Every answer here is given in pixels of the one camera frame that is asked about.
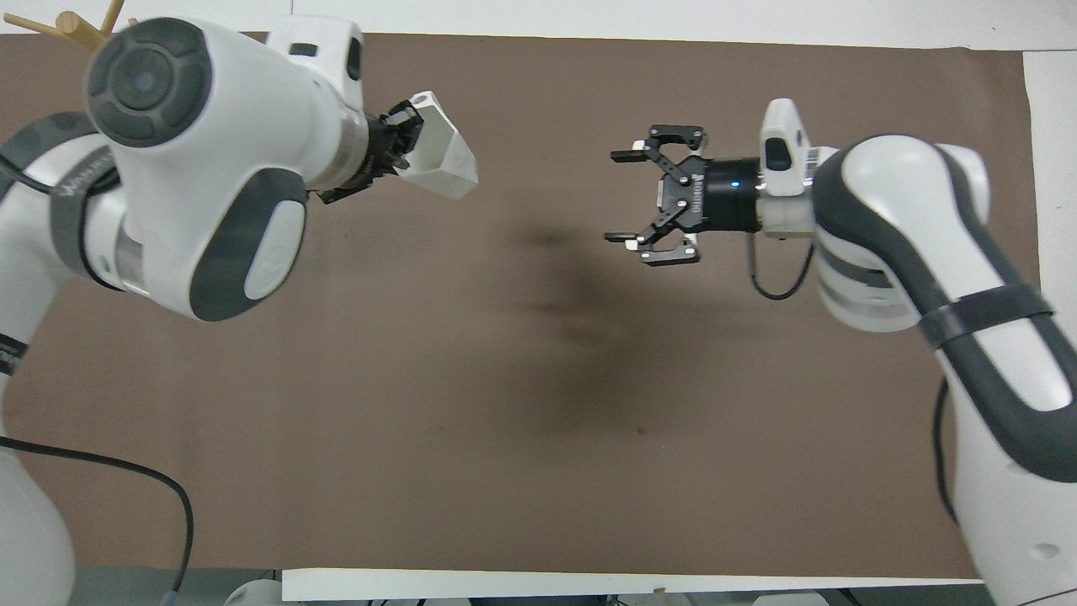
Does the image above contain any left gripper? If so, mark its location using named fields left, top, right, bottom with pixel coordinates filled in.
left=317, top=99, right=427, bottom=206

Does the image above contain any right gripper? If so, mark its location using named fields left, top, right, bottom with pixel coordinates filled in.
left=603, top=124, right=763, bottom=268

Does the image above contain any white faceted cup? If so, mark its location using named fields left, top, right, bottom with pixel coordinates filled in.
left=402, top=91, right=480, bottom=202

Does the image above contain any wooden cup rack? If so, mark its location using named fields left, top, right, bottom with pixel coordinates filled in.
left=0, top=0, right=129, bottom=48

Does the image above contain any black cable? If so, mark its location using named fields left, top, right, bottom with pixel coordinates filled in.
left=0, top=435, right=195, bottom=595
left=931, top=377, right=961, bottom=525
left=751, top=231, right=816, bottom=302

